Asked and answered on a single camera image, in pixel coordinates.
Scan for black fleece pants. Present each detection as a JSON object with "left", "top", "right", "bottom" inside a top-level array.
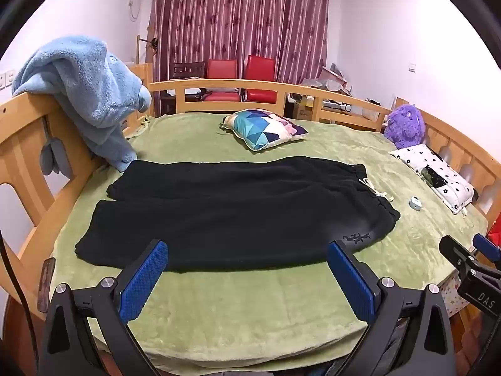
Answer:
[{"left": 74, "top": 159, "right": 401, "bottom": 273}]

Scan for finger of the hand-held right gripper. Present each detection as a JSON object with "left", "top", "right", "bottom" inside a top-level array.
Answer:
[
  {"left": 439, "top": 235, "right": 477, "bottom": 273},
  {"left": 472, "top": 233, "right": 501, "bottom": 271}
]

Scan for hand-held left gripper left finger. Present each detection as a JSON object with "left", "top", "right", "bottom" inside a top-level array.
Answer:
[{"left": 39, "top": 239, "right": 169, "bottom": 376}]

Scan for grey-blue hanging cloth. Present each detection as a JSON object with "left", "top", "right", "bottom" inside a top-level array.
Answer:
[{"left": 41, "top": 130, "right": 72, "bottom": 175}]

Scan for maroon striped curtain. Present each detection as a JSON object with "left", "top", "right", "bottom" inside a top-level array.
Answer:
[{"left": 149, "top": 0, "right": 329, "bottom": 87}]

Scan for wooden bed frame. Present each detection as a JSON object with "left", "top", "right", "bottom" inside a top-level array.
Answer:
[{"left": 0, "top": 63, "right": 501, "bottom": 322}]

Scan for purple plush toy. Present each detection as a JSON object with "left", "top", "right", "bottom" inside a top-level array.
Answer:
[{"left": 384, "top": 104, "right": 426, "bottom": 149}]

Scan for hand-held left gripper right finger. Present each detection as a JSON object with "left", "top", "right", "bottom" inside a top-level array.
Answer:
[{"left": 327, "top": 240, "right": 457, "bottom": 376}]

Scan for geometric patterned pillow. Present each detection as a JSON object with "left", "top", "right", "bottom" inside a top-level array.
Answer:
[{"left": 219, "top": 109, "right": 308, "bottom": 151}]

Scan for dark wooden chair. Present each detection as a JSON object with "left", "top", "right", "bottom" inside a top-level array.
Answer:
[{"left": 160, "top": 62, "right": 206, "bottom": 116}]

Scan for green plush blanket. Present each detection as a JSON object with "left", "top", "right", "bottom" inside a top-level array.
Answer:
[{"left": 49, "top": 113, "right": 490, "bottom": 373}]

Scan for light blue fleece blanket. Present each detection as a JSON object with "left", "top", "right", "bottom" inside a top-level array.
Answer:
[{"left": 12, "top": 36, "right": 152, "bottom": 172}]

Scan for white flower-print pillow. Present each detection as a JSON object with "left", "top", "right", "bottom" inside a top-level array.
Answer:
[{"left": 389, "top": 144, "right": 475, "bottom": 215}]

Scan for wooden coat stand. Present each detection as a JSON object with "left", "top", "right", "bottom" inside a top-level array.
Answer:
[{"left": 135, "top": 27, "right": 162, "bottom": 72}]

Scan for cardboard box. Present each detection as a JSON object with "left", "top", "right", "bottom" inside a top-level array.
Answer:
[{"left": 293, "top": 102, "right": 314, "bottom": 120}]

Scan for dark phone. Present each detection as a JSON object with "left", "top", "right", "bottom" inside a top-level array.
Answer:
[{"left": 421, "top": 165, "right": 447, "bottom": 189}]

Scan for black cable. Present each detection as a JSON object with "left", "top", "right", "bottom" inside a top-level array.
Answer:
[{"left": 0, "top": 227, "right": 37, "bottom": 376}]

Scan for red chair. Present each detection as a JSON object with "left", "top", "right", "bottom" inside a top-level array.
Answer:
[
  {"left": 203, "top": 59, "right": 240, "bottom": 102},
  {"left": 243, "top": 55, "right": 278, "bottom": 103}
]

